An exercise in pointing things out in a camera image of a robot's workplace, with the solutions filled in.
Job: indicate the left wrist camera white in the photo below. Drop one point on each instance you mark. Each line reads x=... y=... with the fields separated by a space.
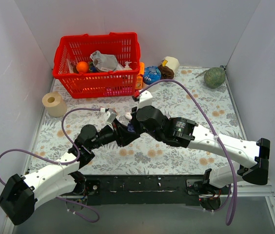
x=109 y=115

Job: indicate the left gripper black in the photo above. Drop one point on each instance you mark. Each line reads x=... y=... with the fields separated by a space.
x=117 y=133

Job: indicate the red plastic shopping basket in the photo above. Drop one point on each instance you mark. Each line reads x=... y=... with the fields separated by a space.
x=124 y=46

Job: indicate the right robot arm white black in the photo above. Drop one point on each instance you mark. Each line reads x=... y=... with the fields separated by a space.
x=249 y=159

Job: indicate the white pump bottle in basket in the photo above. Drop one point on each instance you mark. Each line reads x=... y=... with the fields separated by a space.
x=127 y=66

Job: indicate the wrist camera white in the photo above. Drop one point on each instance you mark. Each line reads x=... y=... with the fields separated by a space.
x=143 y=98
x=109 y=115

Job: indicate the orange purple carton box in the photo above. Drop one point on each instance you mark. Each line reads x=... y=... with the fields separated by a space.
x=139 y=80

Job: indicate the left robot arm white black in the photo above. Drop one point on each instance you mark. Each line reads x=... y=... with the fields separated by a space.
x=21 y=195

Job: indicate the floral patterned table mat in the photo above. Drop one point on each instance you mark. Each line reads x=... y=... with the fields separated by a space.
x=188 y=97

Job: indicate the grey crumpled bag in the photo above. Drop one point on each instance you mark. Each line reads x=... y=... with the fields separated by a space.
x=105 y=62

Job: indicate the lavender earbud charging case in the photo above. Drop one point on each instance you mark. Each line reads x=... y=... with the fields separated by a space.
x=130 y=128

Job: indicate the white blue lidded tub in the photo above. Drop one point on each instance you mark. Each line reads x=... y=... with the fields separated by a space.
x=151 y=75

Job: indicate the green melon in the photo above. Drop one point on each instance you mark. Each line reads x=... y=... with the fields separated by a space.
x=214 y=77

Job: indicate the orange fruit in basket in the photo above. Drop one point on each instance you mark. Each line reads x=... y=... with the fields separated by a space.
x=82 y=67

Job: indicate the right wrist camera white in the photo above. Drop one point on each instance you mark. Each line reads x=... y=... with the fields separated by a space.
x=143 y=98

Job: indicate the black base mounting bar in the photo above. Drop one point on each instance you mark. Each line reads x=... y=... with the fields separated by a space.
x=190 y=190

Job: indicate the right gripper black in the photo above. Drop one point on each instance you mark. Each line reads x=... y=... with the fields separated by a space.
x=134 y=121

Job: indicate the beige paper roll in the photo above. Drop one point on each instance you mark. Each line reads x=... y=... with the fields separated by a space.
x=54 y=104

